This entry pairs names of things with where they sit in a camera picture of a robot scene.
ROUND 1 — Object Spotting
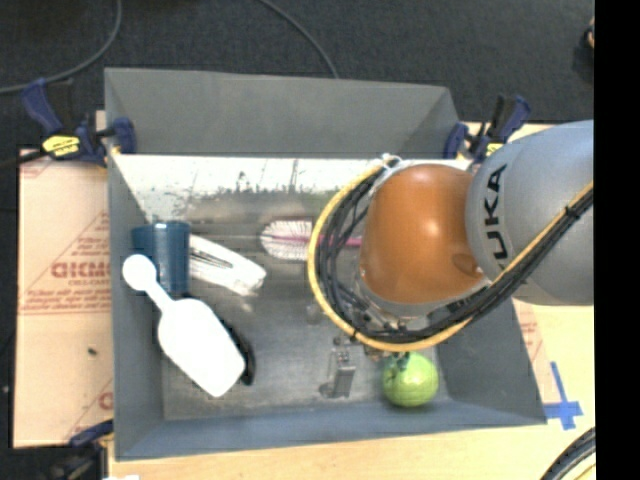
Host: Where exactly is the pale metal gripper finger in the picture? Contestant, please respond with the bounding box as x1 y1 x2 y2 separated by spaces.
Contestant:
319 347 338 397
333 348 358 400

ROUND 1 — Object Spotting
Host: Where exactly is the green apple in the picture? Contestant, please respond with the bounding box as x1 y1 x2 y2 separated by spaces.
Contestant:
381 351 441 409

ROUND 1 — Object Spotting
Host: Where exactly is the white plastic scoop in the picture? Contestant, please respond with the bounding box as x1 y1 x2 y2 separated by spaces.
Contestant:
121 253 247 399

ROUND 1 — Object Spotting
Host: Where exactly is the blue plastic cup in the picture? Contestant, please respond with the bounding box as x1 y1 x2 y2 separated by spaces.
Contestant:
130 220 192 297

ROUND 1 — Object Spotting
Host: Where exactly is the grey metal bin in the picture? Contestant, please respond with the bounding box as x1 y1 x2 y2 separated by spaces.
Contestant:
103 66 547 462

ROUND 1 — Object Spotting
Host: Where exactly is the brown cardboard board red print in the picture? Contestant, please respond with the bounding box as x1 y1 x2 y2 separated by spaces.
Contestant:
12 110 557 450

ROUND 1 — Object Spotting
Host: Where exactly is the white brush with pink handle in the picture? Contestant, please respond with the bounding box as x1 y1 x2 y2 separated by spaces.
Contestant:
259 219 364 262

